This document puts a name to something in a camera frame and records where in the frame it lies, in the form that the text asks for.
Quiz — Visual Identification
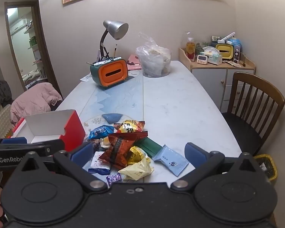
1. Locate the red cardboard box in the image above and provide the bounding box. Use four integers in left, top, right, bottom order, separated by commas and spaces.
11, 109, 86, 153

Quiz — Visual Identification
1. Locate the green orange tissue box organizer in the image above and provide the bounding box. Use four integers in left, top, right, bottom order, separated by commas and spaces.
89, 56, 129, 89

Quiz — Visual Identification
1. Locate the purple candy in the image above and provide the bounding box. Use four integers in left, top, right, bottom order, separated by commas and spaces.
106, 173, 122, 187

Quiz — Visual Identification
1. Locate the pink notebook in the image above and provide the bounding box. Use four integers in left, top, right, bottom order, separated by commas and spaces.
126, 54, 142, 71

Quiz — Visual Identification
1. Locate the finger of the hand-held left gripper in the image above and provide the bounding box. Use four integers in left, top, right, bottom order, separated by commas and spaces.
1, 137, 28, 144
29, 140, 65, 157

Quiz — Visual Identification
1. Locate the pink padded jacket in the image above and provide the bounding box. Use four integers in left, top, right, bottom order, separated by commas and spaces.
10, 82, 63, 126

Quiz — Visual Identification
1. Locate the wooden grey cabinet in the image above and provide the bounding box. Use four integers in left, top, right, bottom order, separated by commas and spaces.
178, 47, 257, 112

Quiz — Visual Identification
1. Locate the dark red snack packet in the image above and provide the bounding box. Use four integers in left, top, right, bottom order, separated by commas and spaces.
97, 131, 149, 171

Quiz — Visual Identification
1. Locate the white snack packet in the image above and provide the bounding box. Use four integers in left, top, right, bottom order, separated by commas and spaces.
88, 151, 111, 176

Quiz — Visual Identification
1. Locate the bottle of yellow liquid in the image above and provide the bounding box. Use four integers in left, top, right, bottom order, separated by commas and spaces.
185, 37, 196, 62

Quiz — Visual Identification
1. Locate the small blue globe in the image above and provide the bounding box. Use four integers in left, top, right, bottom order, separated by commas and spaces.
228, 36, 242, 53

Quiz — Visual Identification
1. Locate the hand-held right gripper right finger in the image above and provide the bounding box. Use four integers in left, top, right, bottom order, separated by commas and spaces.
170, 142, 272, 193

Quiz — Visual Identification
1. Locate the grey desk lamp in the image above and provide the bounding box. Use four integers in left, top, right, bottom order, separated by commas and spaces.
99, 20, 129, 58

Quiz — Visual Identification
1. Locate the clear plastic bag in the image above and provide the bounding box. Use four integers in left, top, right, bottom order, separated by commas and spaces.
135, 32, 172, 78

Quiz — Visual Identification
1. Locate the yellow snack packet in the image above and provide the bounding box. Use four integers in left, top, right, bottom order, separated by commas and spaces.
127, 146, 149, 166

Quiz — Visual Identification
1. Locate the white tissue pack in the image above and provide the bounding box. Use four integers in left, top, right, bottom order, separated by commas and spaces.
203, 46, 223, 65

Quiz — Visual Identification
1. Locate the light blue snack packet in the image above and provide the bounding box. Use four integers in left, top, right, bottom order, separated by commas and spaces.
152, 144, 190, 177

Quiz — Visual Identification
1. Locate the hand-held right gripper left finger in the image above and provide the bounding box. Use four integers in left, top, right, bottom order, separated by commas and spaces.
13, 141, 108, 193

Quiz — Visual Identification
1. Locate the yellow tissue box organizer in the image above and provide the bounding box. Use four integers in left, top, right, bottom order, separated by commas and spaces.
215, 43, 234, 60

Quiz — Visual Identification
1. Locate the cream cushion cover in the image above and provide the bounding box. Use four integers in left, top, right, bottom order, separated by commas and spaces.
0, 104, 12, 138

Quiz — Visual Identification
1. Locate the cream snack packet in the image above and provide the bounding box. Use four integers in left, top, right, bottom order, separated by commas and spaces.
118, 158, 155, 181

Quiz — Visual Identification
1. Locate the green snack packet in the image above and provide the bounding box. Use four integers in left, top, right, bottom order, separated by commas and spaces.
139, 136, 162, 158

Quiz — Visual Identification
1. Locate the brown door frame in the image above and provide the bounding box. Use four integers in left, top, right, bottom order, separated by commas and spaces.
4, 2, 62, 96

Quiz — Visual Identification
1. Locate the wooden chair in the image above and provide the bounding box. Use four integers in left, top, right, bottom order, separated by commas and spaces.
221, 72, 285, 157

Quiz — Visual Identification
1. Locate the yellow trash bin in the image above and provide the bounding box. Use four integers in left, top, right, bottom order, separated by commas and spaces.
253, 154, 278, 182

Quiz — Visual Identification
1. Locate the dark clothes pile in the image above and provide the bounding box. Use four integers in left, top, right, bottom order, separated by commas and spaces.
0, 77, 14, 122

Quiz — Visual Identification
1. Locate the white kitchen timer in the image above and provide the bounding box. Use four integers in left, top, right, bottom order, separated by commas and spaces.
196, 54, 208, 65

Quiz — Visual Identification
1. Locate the orange yellow chip packet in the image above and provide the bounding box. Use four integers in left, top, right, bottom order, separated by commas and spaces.
113, 120, 146, 134

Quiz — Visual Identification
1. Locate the dark blue snack packet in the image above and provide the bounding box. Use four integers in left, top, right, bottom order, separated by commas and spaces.
88, 124, 115, 141

